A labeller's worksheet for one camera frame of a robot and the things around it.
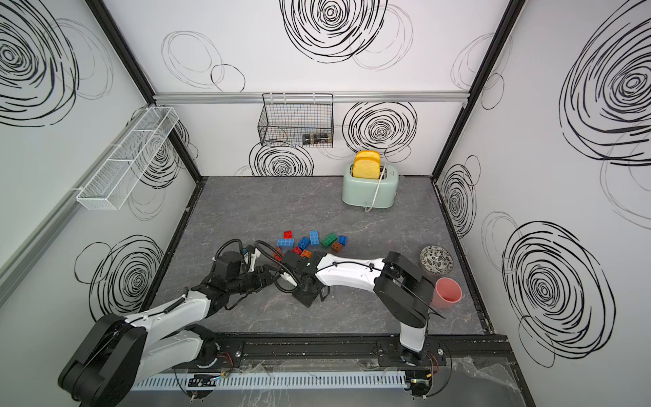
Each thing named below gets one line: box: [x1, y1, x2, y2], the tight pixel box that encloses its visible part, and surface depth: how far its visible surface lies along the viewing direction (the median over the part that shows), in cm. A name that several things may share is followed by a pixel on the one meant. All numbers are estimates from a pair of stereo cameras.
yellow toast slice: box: [352, 149, 381, 180], surface depth 101 cm
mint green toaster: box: [342, 163, 400, 209], surface depth 101 cm
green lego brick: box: [320, 232, 339, 248], surface depth 99 cm
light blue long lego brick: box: [277, 238, 295, 246], surface depth 98 cm
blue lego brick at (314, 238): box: [309, 230, 320, 246], surface depth 101 cm
